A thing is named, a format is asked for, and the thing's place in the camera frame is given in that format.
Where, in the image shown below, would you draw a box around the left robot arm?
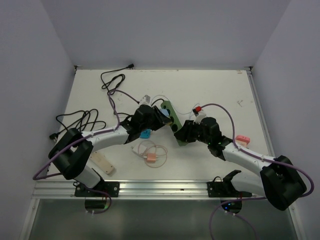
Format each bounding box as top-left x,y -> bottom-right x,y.
48,104 -> 172,197

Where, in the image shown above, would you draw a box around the light blue usb charger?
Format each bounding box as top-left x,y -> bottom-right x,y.
160,108 -> 170,117

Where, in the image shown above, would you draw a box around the blue plug adapter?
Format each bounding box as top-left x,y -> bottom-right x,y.
140,129 -> 151,139

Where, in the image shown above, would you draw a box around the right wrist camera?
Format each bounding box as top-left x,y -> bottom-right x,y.
192,106 -> 207,124

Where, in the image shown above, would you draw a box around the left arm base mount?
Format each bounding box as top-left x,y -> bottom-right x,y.
73,181 -> 120,198

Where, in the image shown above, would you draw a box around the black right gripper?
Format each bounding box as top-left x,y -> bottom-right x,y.
173,119 -> 211,145

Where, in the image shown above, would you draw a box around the pink usb cable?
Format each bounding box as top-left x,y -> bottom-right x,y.
137,139 -> 168,168

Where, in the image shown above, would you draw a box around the white usb charger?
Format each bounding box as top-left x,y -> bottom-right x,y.
131,146 -> 142,158

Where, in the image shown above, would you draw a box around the salmon usb charger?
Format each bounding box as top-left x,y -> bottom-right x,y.
145,153 -> 158,164

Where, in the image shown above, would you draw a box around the pink charger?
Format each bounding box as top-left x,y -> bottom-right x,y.
235,135 -> 251,148

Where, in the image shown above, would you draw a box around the black cream strip cord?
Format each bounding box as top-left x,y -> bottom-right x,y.
48,108 -> 107,145

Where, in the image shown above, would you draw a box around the green power strip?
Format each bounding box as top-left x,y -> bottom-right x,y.
160,100 -> 182,135

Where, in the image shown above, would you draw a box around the cream power strip red sockets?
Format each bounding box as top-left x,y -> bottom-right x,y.
89,151 -> 115,176

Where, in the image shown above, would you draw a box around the front aluminium rail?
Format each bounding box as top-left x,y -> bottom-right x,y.
31,178 -> 266,200

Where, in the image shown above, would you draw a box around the light blue usb cable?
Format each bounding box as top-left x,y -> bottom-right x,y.
149,94 -> 201,117

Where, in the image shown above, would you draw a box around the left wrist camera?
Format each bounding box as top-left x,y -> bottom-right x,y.
139,94 -> 151,106

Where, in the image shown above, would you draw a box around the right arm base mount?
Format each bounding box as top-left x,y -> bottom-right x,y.
206,170 -> 252,199

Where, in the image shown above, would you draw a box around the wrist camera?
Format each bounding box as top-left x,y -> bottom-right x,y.
139,94 -> 151,106
192,106 -> 207,124

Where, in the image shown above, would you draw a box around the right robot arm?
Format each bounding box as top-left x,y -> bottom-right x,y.
174,117 -> 307,211

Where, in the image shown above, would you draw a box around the black green strip cord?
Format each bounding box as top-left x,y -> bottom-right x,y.
101,63 -> 162,118

